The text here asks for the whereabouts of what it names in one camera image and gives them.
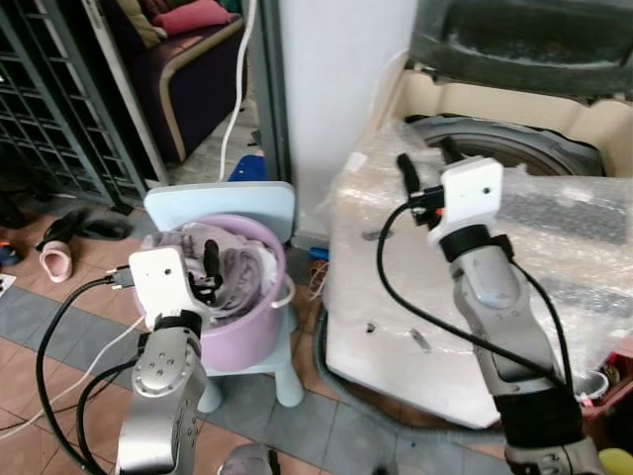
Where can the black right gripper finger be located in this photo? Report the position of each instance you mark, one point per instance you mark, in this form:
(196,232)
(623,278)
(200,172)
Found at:
(406,172)
(450,150)

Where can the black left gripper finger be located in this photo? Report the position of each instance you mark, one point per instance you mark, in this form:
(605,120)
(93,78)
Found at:
(211,258)

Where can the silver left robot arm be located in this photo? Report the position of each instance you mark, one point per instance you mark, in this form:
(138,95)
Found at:
(158,396)

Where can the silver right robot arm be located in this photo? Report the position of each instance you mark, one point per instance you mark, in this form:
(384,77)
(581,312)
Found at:
(502,317)

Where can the grey clothes pile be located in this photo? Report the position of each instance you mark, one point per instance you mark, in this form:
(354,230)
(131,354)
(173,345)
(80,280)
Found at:
(237,267)

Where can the bubble-wrapped white washing machine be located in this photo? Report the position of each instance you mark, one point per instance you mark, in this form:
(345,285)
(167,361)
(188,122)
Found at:
(415,297)

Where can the dark washing machine lid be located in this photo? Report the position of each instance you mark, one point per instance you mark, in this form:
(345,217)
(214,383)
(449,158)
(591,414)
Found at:
(524,35)

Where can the purple plastic wash basin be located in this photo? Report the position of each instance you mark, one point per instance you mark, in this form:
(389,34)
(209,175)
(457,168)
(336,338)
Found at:
(252,322)

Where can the light blue plastic stool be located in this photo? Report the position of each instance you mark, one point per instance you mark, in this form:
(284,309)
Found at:
(223,201)

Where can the blue plastic object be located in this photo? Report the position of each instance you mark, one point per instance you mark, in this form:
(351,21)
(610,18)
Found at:
(247,168)

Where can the black shoe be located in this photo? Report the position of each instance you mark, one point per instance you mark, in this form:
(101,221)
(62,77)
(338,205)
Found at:
(61,228)

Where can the pink slipper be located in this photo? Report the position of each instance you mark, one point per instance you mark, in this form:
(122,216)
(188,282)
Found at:
(55,263)

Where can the dark purple sofa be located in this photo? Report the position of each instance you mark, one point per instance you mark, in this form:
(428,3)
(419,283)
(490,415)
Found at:
(198,89)

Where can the grey robot leg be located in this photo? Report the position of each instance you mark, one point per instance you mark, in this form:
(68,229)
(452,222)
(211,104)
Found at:
(247,461)

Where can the white cup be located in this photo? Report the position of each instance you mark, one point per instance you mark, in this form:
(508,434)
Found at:
(591,384)

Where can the dark metal grille gate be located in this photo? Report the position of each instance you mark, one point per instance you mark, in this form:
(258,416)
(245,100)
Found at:
(49,109)

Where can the pink pillow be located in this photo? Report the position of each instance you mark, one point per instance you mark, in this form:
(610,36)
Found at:
(193,16)

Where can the yellow plastic container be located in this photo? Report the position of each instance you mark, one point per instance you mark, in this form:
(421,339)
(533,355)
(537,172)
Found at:
(614,462)

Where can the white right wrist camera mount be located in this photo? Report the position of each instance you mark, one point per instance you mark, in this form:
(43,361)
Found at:
(471,193)

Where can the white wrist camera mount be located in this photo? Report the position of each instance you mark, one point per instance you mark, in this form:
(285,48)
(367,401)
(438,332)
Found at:
(158,282)
(471,193)

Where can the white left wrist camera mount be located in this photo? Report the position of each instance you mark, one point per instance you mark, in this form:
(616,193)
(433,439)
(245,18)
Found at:
(158,282)

